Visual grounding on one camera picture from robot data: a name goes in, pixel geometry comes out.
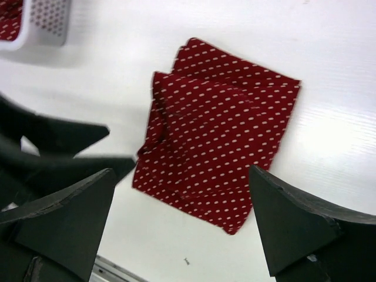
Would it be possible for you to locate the red polka dot skirt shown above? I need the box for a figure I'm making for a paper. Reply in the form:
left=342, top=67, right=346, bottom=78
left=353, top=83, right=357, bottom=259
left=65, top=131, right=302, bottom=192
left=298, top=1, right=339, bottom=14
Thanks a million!
left=0, top=0, right=23, bottom=42
left=132, top=38, right=301, bottom=235

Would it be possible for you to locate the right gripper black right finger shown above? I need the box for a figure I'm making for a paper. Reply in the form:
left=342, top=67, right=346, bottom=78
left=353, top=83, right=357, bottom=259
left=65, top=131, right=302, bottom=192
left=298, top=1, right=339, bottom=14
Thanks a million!
left=249, top=166, right=375, bottom=281

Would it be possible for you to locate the white plastic basket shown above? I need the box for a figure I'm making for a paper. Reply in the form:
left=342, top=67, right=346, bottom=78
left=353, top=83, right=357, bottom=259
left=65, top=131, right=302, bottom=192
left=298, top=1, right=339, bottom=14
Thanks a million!
left=1, top=0, right=72, bottom=63

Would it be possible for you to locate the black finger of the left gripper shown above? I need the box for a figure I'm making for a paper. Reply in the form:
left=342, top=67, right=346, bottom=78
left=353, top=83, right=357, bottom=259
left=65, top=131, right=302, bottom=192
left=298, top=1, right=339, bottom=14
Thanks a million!
left=1, top=95, right=110, bottom=156
left=1, top=146, right=136, bottom=206

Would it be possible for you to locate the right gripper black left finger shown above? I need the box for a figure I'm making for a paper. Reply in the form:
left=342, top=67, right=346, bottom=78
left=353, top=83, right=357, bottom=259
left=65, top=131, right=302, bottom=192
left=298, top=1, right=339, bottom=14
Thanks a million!
left=0, top=167, right=118, bottom=282

